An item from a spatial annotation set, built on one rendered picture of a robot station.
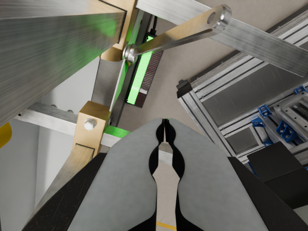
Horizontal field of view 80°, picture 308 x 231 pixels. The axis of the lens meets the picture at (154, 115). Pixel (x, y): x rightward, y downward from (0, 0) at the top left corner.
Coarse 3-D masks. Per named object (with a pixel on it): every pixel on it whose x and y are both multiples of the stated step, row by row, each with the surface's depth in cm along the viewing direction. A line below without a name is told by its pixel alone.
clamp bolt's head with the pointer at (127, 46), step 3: (126, 45) 24; (129, 45) 25; (126, 48) 25; (129, 48) 25; (123, 51) 24; (126, 51) 25; (123, 54) 25; (126, 54) 25; (123, 57) 25; (126, 57) 25; (126, 60) 31; (135, 60) 26; (129, 63) 35
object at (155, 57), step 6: (156, 54) 40; (150, 60) 40; (156, 60) 40; (150, 66) 41; (156, 66) 41; (150, 72) 42; (144, 78) 42; (150, 78) 42; (144, 84) 43; (144, 90) 44; (138, 96) 45; (144, 96) 45; (138, 102) 45
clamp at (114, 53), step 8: (104, 0) 21; (112, 0) 21; (120, 0) 21; (128, 0) 21; (136, 0) 21; (120, 8) 21; (128, 8) 21; (136, 8) 23; (128, 16) 21; (128, 24) 22; (128, 32) 23; (120, 40) 23; (128, 40) 26; (112, 48) 23; (120, 48) 23; (104, 56) 24; (112, 56) 24; (120, 56) 25
